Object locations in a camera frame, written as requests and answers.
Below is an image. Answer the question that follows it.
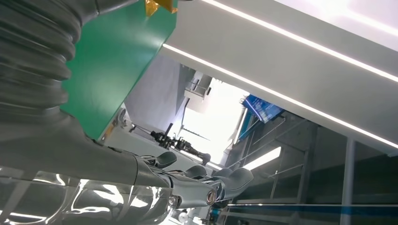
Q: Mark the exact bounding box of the white hanging box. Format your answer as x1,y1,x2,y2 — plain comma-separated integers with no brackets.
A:
184,70,214,102

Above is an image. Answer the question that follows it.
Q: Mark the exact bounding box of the yellow taped cardboard box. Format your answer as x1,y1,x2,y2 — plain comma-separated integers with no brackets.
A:
144,0,179,17

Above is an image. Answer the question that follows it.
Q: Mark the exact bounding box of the blue screen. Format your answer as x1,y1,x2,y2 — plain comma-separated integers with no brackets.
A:
242,94,284,124

